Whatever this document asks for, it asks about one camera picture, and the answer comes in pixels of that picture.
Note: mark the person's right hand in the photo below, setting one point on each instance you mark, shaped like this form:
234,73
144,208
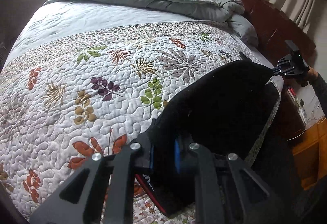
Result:
311,75

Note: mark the light grey bed sheet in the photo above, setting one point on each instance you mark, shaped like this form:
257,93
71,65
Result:
60,19

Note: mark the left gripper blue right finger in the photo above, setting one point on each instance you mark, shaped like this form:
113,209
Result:
184,161

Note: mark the floral quilted bedspread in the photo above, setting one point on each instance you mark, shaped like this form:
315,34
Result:
94,92

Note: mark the dark red wooden headboard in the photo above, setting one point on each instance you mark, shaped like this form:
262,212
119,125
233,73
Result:
273,28

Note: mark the wooden nightstand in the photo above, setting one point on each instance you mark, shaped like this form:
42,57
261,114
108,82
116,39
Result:
310,154

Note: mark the black pants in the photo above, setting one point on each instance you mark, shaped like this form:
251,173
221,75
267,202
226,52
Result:
225,111

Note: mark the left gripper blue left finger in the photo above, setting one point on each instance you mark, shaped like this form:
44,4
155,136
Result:
142,146

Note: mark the right forearm grey sleeve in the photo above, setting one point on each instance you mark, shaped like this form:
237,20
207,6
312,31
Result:
320,89

